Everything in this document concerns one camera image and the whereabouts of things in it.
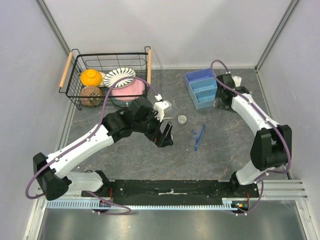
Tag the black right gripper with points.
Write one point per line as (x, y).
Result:
(221, 104)

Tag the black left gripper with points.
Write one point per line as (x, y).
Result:
(163, 139)

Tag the cream bowl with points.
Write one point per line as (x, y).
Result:
(101, 85)

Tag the light blue cable duct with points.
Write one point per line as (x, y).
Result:
(95, 204)

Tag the light blue front bin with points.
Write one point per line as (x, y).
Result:
(202, 101)

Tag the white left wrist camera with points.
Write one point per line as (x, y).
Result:
(161, 107)

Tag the pink plate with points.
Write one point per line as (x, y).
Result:
(129, 92)

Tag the brown ceramic bowl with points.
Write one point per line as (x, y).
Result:
(90, 96)

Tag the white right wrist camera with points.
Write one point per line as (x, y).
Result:
(236, 80)

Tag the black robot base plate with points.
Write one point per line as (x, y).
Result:
(173, 192)

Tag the clear plastic funnel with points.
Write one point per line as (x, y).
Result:
(174, 112)

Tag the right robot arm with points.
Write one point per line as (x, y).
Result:
(272, 144)

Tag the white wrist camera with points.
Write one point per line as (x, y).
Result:
(236, 80)
(161, 107)

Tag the black wire basket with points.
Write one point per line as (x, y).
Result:
(70, 84)

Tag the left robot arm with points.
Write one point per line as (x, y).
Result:
(54, 172)

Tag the small white cup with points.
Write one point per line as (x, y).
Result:
(182, 119)

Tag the yellow bowl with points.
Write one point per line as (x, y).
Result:
(91, 77)

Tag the striped white plate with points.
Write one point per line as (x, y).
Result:
(114, 75)

